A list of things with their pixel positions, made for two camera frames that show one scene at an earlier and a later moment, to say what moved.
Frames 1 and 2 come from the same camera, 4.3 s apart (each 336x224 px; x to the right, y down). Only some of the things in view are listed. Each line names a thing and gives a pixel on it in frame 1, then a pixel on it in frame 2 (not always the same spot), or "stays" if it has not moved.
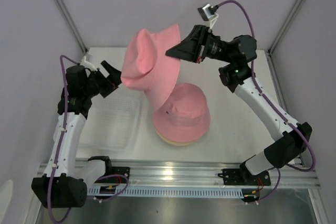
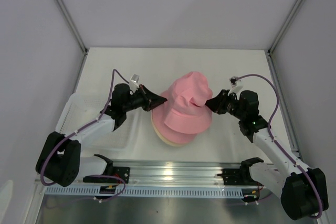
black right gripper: x=192 y=48 → x=217 y=104
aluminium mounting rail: x=205 y=172 stays
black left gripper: x=111 y=82 → x=150 y=99
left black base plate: x=123 y=171 stays
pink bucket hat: x=146 y=66 → x=185 y=111
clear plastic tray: x=112 y=124 stays
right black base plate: x=239 y=177 stays
